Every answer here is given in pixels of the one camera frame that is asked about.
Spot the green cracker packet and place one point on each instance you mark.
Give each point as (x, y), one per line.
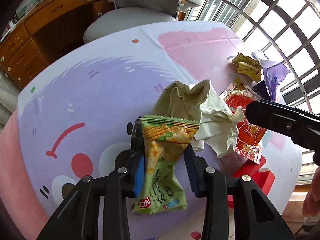
(162, 160)

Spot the black cardboard box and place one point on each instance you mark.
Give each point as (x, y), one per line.
(261, 92)

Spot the wooden writing desk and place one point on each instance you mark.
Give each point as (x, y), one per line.
(30, 47)

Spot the person's right hand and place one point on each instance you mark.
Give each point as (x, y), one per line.
(312, 197)

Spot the pink plush blanket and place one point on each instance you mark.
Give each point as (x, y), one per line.
(15, 167)

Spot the beige paper bag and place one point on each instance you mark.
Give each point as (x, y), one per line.
(200, 105)

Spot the yellow paper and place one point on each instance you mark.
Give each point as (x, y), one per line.
(247, 66)

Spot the red cardboard box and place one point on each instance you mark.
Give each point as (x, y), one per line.
(262, 177)

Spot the purple plastic bag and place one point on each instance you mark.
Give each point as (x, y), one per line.
(275, 75)

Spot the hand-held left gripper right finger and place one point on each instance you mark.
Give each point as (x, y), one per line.
(193, 177)

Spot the red-orange snack packet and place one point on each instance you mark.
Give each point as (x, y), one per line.
(250, 135)

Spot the metal window grille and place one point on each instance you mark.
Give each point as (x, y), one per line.
(287, 30)

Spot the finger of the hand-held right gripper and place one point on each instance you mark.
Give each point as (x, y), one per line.
(282, 120)

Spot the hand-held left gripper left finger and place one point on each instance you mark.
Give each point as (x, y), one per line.
(138, 177)

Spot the printed cartoon tablecloth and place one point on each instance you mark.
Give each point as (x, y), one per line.
(100, 92)

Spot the grey office chair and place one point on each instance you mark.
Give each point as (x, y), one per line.
(130, 22)

